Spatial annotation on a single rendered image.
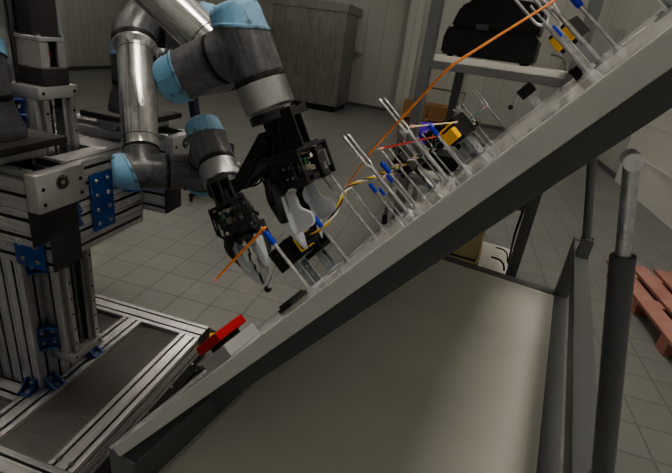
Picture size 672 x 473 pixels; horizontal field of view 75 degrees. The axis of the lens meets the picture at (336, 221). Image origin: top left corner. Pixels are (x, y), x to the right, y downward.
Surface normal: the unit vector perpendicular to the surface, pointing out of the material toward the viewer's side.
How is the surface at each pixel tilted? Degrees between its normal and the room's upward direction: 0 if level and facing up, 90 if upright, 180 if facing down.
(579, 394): 0
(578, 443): 0
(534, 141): 90
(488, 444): 0
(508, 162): 90
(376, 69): 90
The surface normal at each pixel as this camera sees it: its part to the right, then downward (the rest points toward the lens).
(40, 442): 0.12, -0.92
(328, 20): -0.26, 0.34
